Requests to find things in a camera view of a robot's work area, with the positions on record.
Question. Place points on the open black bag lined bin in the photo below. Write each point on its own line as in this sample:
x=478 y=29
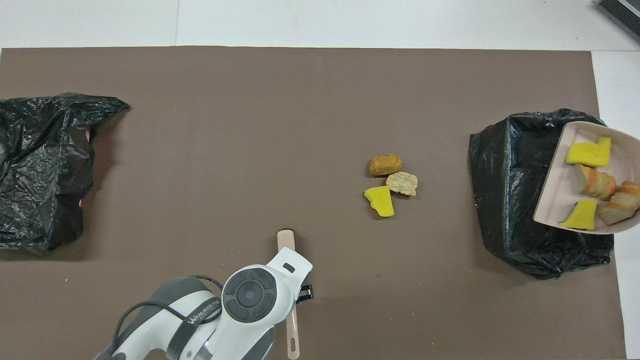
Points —
x=505 y=200

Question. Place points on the pale beige rock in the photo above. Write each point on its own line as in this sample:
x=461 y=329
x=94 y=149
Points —
x=402 y=183

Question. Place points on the dark ribbed device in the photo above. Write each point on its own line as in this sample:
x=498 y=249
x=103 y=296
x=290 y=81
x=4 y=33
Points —
x=622 y=12

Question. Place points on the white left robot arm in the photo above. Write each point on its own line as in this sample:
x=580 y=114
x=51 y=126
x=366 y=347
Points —
x=250 y=295

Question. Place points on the beige brush black bristles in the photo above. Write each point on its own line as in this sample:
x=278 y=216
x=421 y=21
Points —
x=286 y=245

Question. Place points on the notched yellow sponge piece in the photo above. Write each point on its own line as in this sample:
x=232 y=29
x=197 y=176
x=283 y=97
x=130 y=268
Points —
x=590 y=153

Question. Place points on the crumpled black trash bag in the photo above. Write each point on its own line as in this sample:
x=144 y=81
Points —
x=50 y=200

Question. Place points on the pink plastic bin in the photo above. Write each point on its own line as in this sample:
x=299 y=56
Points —
x=89 y=134

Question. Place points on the striped orange croissant piece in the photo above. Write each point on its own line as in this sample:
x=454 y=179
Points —
x=595 y=184

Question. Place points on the beige plastic dustpan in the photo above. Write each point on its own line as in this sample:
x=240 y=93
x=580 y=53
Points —
x=565 y=175

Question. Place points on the wedge yellow sponge green back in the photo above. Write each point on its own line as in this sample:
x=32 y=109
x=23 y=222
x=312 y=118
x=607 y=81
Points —
x=581 y=215

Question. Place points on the brown table mat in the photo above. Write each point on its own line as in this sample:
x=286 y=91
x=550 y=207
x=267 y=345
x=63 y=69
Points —
x=320 y=80

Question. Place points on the thick yellow sponge chunk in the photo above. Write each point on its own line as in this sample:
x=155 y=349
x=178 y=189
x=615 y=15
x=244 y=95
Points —
x=381 y=202

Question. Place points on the brown bread roll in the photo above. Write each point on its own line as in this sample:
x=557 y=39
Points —
x=385 y=165

